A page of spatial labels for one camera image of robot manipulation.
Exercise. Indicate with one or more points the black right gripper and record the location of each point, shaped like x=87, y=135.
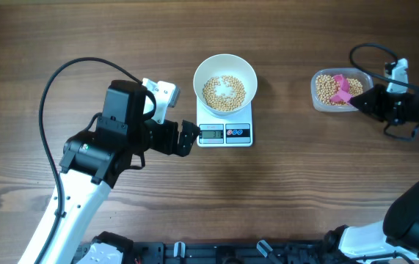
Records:
x=373, y=105

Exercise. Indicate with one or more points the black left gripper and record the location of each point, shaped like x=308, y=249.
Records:
x=186, y=139

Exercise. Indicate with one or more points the pink plastic measuring scoop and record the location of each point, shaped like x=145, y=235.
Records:
x=342, y=95

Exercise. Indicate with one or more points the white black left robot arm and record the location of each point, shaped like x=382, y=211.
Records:
x=132, y=121

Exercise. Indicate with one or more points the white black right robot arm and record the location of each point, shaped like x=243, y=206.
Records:
x=398, y=234

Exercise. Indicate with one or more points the soybeans in white bowl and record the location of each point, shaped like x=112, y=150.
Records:
x=224, y=93

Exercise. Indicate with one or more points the white digital kitchen scale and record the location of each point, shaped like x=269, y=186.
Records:
x=233, y=130

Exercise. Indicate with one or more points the white bowl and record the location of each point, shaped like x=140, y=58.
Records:
x=225, y=65

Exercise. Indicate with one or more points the clear plastic bean container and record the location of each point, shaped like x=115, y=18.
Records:
x=364, y=79

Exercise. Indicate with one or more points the pile of soybeans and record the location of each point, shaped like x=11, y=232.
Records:
x=326, y=87

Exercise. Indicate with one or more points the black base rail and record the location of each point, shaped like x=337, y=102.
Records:
x=262, y=252

